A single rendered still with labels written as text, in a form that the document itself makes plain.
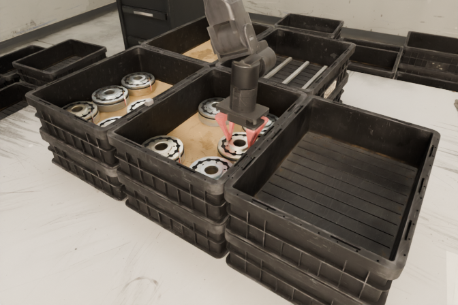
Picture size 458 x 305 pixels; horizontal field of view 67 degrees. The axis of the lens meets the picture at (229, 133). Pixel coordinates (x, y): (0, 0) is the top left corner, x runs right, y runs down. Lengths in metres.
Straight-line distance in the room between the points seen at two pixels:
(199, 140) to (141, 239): 0.27
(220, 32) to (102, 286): 0.56
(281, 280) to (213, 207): 0.18
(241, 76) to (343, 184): 0.32
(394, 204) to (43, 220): 0.79
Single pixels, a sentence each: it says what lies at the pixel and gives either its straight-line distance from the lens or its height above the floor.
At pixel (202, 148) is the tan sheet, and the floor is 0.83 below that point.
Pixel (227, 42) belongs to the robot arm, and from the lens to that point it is 0.69.
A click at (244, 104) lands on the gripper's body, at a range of 0.73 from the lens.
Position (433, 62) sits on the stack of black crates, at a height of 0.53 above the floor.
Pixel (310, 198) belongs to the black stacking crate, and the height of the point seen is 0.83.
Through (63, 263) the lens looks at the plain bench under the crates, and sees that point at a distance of 0.87.
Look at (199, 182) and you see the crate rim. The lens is 0.64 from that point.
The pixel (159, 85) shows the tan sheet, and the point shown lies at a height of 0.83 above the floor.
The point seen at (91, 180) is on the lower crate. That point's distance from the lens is 1.00.
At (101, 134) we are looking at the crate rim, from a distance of 0.80.
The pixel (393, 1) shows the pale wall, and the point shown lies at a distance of 3.99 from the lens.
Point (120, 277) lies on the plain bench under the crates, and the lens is 0.81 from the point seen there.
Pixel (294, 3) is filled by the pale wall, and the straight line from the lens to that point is 4.20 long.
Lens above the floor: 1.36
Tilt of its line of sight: 36 degrees down
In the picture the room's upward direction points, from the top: straight up
